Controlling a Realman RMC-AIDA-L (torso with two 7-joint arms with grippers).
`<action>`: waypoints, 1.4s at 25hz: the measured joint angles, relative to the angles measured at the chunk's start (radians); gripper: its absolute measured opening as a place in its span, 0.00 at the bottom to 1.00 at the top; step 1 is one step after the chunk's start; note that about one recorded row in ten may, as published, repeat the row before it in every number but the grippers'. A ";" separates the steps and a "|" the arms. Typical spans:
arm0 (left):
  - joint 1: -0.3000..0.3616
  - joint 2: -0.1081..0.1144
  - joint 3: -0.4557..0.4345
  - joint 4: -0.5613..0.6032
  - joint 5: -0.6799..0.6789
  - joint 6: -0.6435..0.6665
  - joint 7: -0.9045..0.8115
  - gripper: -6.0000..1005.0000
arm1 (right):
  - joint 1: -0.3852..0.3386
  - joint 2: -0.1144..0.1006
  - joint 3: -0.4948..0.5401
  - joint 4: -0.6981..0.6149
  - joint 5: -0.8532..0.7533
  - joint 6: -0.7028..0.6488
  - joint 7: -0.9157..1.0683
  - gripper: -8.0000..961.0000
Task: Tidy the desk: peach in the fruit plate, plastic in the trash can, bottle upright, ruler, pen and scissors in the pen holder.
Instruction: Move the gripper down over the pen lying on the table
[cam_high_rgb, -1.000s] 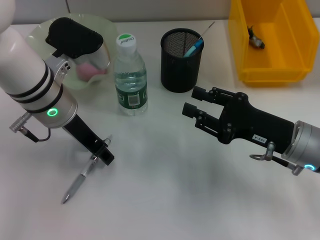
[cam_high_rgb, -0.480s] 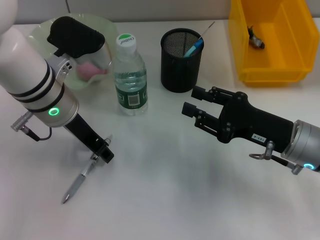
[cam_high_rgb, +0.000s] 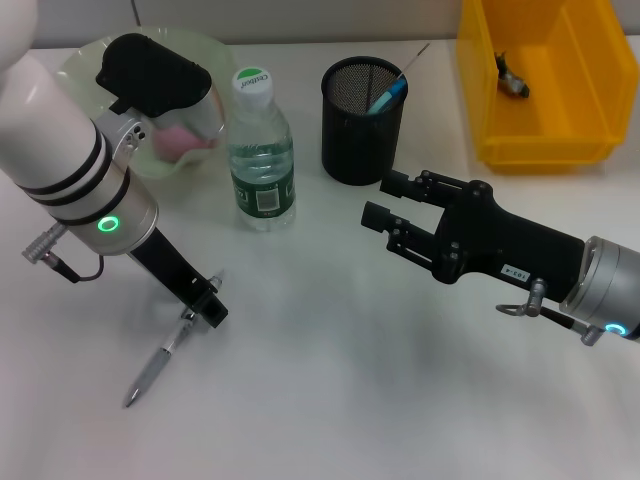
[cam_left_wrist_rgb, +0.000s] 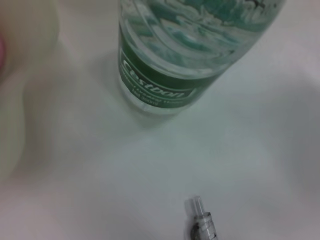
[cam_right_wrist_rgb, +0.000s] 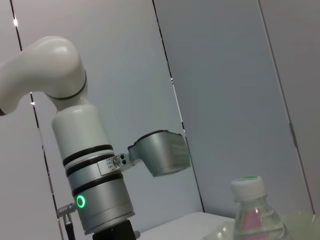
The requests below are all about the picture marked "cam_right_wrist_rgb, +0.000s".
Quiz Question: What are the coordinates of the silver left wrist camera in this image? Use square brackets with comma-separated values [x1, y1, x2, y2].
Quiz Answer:
[113, 129, 194, 179]

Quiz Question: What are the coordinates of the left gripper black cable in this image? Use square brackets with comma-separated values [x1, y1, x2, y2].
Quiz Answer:
[64, 216, 76, 240]

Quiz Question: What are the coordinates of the clear green-label water bottle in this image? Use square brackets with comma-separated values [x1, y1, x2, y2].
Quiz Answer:
[229, 175, 291, 240]

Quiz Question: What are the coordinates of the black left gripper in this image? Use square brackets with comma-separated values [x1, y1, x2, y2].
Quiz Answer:
[92, 219, 135, 240]

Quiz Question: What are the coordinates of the left gripper metal connector plug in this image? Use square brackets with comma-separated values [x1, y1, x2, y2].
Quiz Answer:
[56, 202, 78, 219]

